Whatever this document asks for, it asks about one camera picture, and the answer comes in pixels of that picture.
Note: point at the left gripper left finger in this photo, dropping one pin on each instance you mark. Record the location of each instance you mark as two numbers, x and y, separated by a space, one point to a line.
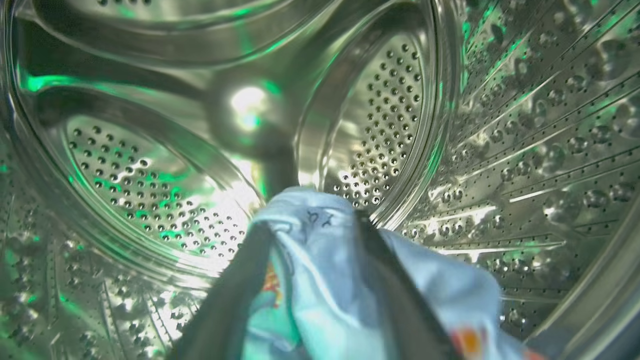
235 300

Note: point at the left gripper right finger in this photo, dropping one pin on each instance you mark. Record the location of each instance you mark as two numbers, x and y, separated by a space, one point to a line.
405 310

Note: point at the blue printed garment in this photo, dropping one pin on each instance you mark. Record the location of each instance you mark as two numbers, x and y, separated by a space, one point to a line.
325 280

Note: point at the steel perforated washer drum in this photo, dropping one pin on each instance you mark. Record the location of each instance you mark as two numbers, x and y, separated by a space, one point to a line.
150 175

